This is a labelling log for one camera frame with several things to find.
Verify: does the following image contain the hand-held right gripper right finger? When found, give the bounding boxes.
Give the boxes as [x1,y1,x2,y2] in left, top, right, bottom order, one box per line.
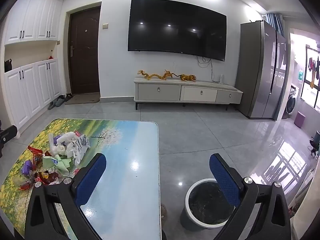
[209,153,292,240]

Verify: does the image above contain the white television cabinet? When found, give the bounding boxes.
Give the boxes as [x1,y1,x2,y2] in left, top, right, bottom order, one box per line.
[133,76,243,110]

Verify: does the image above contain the purple stool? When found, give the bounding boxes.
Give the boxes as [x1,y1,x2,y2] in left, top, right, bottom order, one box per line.
[294,112,306,128]

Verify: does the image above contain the brown doormat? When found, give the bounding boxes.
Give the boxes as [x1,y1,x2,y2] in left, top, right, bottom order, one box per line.
[64,87,100,98]

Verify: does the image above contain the hanging clothes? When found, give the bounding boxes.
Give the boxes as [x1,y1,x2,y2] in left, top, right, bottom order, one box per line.
[309,56,320,88]

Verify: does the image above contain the black and white printed wrapper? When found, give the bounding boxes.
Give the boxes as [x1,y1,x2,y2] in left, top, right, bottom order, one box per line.
[64,134,91,156]

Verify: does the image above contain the white plastic bag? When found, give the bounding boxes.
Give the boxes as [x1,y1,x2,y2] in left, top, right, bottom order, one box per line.
[49,131,87,166]

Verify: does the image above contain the television cable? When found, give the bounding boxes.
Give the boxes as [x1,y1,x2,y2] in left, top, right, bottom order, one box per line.
[196,55,216,82]

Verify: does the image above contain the grey bin with white rim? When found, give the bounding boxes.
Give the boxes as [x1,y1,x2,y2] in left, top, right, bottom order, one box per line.
[180,179,236,230]

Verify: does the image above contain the purple wrapper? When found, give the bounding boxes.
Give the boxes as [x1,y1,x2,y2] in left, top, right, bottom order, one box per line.
[22,160,34,176]

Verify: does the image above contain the black wall television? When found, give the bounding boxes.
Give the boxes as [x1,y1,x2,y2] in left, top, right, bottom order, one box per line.
[127,0,227,62]

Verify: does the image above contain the dark red snack wrapper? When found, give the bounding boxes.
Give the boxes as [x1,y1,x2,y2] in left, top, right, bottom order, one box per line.
[35,170,60,186]

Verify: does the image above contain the green wipe packet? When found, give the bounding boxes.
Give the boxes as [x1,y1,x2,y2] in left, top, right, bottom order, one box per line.
[42,154,75,177]

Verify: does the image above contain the white shoe cabinet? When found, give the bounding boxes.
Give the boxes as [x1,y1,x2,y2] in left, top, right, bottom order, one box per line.
[4,0,64,135]

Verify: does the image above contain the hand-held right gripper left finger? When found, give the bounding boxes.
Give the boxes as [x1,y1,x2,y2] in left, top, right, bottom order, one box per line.
[25,152,108,240]

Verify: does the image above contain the grey refrigerator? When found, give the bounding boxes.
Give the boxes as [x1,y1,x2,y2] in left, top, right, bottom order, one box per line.
[235,20,288,121]

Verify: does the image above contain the dark brown door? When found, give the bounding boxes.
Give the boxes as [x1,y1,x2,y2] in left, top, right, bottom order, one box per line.
[68,6,102,95]

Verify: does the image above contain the golden dragon figurine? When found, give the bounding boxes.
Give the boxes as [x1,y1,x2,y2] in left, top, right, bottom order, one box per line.
[137,69,179,81]

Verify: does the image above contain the washing machine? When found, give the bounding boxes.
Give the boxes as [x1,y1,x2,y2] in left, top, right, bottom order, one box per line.
[285,85,297,119]

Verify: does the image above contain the blue curtain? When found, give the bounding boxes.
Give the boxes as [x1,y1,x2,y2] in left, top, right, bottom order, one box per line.
[265,12,284,34]

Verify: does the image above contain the clear plastic wrapper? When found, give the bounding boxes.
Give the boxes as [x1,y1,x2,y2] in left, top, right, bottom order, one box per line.
[12,172,36,191]

